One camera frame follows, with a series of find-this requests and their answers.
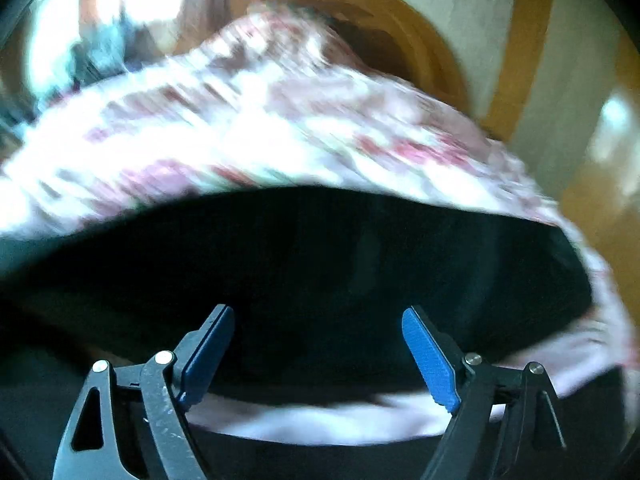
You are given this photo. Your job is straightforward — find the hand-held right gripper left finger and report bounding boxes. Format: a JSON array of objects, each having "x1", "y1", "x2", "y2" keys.
[{"x1": 50, "y1": 304, "x2": 236, "y2": 480}]

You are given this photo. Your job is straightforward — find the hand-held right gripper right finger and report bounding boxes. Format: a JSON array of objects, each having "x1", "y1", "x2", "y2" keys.
[{"x1": 401, "y1": 306, "x2": 568, "y2": 480}]

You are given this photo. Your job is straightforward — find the bright window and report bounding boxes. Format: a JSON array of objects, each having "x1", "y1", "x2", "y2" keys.
[{"x1": 22, "y1": 0, "x2": 176, "y2": 91}]

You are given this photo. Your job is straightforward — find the black pants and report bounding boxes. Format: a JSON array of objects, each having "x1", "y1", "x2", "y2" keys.
[{"x1": 0, "y1": 185, "x2": 596, "y2": 480}]

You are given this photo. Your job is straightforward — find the wooden door frame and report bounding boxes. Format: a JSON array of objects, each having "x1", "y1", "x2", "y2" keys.
[{"x1": 487, "y1": 0, "x2": 557, "y2": 141}]

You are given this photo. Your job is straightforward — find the arched wooden headboard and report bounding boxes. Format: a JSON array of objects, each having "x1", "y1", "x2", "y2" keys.
[{"x1": 227, "y1": 0, "x2": 473, "y2": 111}]

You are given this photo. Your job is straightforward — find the pink floral blanket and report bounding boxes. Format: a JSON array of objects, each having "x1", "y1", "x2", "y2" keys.
[{"x1": 0, "y1": 2, "x2": 636, "y2": 441}]

